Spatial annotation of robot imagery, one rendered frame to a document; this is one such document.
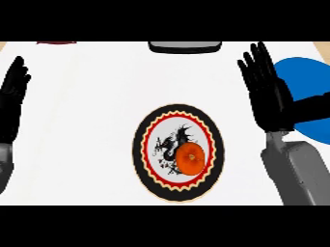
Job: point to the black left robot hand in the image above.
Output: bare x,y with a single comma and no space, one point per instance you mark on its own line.
4,106

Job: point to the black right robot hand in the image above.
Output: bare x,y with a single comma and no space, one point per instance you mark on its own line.
269,106

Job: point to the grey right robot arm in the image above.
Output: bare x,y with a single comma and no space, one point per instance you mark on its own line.
300,173

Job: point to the blue plate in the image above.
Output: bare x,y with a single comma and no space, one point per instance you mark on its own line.
321,96

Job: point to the orange squash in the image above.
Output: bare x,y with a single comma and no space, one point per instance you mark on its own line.
190,159

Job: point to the black dragon-print plate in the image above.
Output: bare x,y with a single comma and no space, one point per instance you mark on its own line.
178,152

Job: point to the dark red object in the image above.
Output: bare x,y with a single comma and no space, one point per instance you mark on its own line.
56,42

